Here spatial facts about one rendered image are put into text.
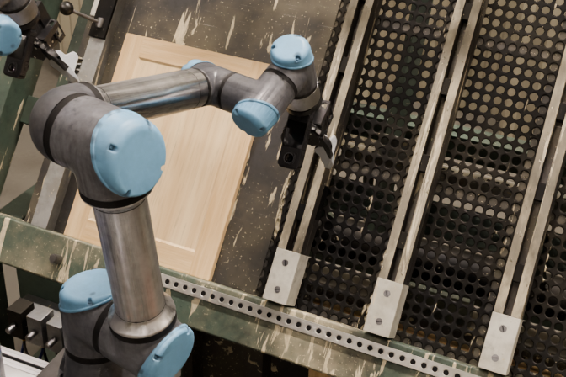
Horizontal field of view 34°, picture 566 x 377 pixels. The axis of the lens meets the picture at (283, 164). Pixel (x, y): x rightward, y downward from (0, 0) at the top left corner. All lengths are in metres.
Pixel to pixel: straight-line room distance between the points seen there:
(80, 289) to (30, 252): 0.83
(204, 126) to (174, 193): 0.19
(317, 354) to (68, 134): 1.01
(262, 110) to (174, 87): 0.16
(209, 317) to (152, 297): 0.73
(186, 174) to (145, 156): 1.01
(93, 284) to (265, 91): 0.46
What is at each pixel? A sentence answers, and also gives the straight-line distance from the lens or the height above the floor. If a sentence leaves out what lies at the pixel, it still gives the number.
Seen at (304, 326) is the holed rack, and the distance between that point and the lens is 2.17.
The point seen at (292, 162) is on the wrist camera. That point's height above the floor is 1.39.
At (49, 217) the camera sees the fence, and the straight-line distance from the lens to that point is 2.50.
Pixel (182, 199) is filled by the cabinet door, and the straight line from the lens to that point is 2.35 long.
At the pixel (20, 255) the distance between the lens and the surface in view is 2.52.
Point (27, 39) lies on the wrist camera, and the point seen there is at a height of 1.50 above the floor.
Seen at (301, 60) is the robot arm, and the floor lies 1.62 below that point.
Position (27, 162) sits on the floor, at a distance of 4.65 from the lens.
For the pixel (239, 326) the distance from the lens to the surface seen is 2.23.
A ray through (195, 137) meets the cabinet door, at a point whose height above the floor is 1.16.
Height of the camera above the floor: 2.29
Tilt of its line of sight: 30 degrees down
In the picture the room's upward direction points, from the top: 2 degrees clockwise
